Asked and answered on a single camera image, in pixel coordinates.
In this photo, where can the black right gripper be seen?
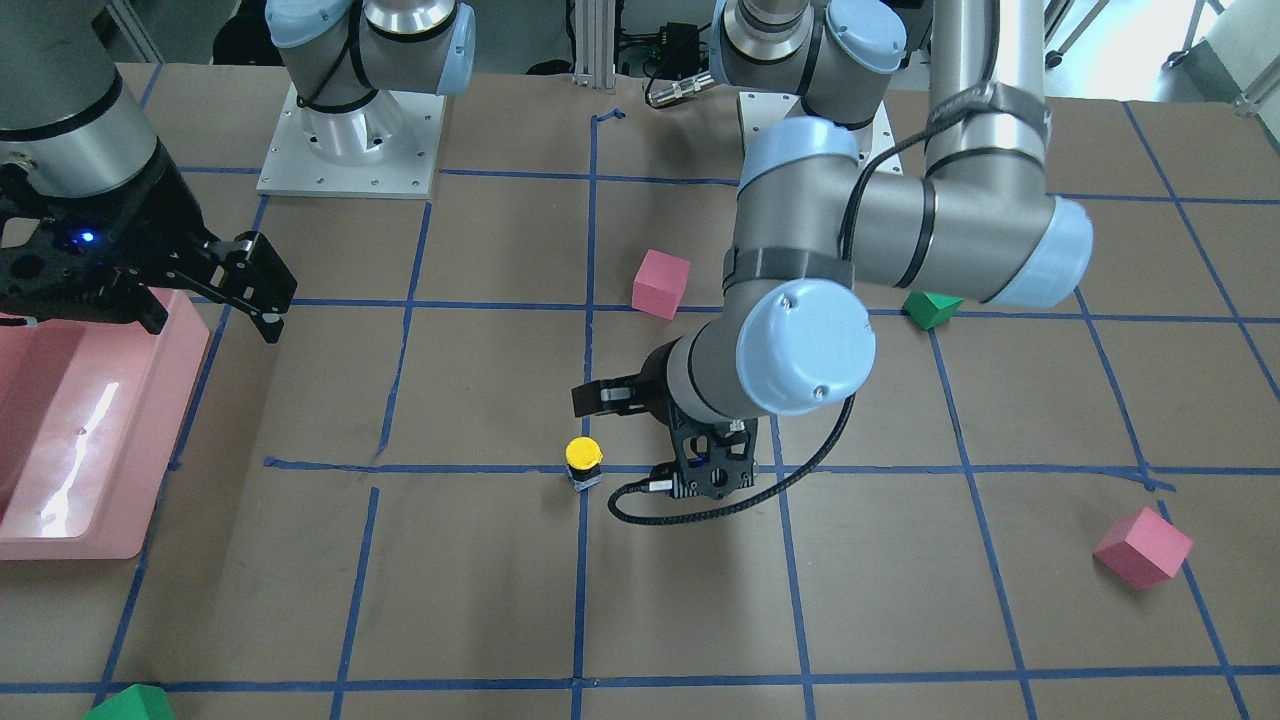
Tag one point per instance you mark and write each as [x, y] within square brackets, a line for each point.
[168, 218]

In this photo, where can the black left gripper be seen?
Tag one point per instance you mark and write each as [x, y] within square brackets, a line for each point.
[655, 384]

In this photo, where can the yellow push button switch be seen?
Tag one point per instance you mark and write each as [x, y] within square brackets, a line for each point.
[583, 457]

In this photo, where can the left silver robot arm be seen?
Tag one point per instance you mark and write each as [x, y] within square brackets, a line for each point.
[817, 211]

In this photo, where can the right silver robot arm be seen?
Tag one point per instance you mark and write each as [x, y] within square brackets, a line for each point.
[67, 113]

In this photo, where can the green cube near arm base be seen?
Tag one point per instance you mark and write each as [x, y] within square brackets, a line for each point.
[929, 310]

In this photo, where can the pink cube near center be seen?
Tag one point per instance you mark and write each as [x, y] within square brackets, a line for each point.
[660, 284]

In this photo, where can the pink cube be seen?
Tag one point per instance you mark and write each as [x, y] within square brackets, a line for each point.
[660, 284]
[1144, 549]

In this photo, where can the pink plastic bin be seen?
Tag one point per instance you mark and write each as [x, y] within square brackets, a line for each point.
[90, 414]

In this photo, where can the green cube near bin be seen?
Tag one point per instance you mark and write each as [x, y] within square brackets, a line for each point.
[136, 702]

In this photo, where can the pink cube far side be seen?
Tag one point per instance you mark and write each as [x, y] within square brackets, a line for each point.
[1144, 549]

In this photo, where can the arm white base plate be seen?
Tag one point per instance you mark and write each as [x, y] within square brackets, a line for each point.
[385, 150]
[770, 110]

